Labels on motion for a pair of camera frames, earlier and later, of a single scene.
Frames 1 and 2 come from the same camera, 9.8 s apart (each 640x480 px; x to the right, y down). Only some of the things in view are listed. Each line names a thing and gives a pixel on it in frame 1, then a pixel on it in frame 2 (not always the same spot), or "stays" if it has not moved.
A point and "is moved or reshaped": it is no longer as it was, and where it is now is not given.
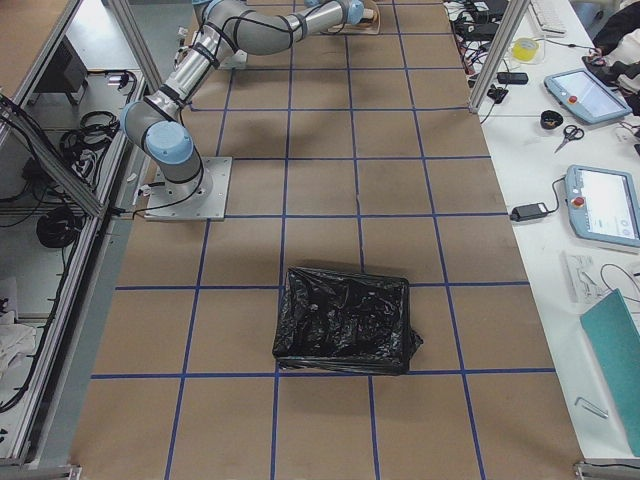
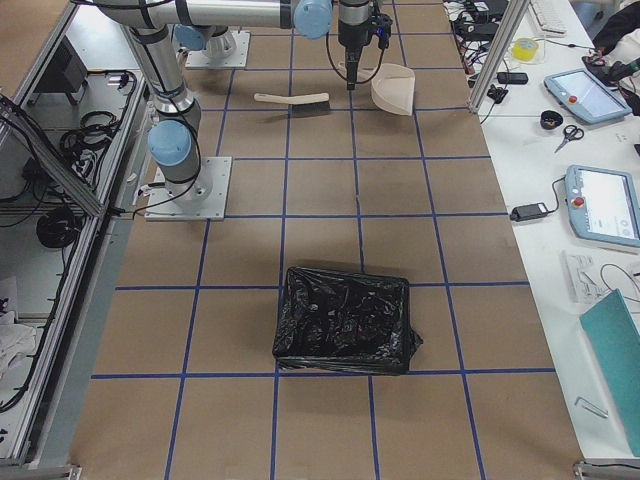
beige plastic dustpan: (363, 27) is moved or reshaped
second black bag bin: (344, 323) stays
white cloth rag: (16, 341) stays
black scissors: (571, 132) stays
